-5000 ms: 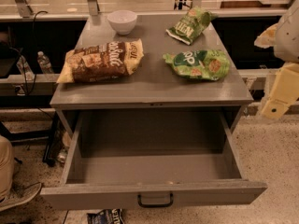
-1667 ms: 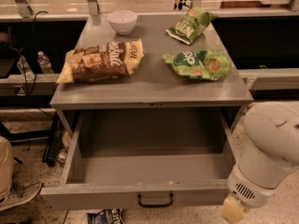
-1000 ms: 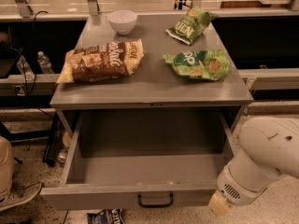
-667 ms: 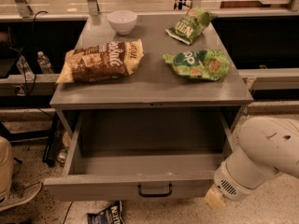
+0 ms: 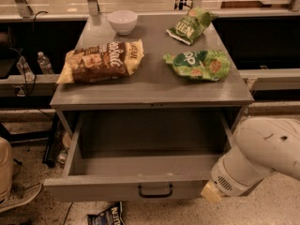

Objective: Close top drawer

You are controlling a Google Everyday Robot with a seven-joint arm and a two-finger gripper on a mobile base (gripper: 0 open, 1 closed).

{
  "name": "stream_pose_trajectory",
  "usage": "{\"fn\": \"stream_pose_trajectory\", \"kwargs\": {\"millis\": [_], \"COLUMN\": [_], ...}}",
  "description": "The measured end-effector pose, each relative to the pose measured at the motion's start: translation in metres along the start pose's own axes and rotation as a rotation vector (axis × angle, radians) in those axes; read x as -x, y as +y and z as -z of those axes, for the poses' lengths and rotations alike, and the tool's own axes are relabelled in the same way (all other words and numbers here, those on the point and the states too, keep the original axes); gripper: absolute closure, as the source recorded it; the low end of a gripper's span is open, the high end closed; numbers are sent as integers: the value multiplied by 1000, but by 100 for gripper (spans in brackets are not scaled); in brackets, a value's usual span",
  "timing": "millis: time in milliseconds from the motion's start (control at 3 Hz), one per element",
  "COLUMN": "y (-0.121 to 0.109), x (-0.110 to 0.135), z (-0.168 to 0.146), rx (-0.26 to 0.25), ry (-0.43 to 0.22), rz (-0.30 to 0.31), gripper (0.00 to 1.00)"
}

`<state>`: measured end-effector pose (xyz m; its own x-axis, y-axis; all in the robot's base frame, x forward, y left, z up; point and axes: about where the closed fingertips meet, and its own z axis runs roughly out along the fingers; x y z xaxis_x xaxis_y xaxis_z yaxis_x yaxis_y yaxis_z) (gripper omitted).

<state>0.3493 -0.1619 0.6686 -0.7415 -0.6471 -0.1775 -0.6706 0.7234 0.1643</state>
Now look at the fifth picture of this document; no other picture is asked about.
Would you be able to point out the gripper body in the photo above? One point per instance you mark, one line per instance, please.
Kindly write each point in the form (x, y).
(222, 176)

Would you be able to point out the grey top drawer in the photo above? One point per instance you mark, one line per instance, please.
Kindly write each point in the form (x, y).
(113, 152)

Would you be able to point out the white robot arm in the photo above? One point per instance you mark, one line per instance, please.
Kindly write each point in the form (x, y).
(261, 146)

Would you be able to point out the blue bag on floor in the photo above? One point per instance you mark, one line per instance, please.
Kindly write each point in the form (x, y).
(110, 216)

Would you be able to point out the grey cabinet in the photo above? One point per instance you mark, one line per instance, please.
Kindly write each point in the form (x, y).
(154, 85)

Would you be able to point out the green chip bag lower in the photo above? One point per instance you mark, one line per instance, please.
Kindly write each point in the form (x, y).
(211, 65)

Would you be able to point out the brown yellow chip bag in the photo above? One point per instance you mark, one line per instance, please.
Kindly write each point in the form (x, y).
(102, 62)

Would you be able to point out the green snack bag upper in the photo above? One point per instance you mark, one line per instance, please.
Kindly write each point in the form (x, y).
(192, 25)

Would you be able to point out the grey shoe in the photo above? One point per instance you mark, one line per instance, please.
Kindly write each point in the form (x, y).
(20, 196)

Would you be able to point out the white bowl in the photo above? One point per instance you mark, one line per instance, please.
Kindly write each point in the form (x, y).
(123, 21)

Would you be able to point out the person leg tan trousers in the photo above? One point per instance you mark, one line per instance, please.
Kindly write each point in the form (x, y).
(6, 168)

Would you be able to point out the clear water bottle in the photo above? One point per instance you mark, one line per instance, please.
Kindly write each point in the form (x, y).
(44, 63)

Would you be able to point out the black drawer handle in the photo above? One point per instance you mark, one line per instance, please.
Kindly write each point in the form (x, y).
(155, 192)

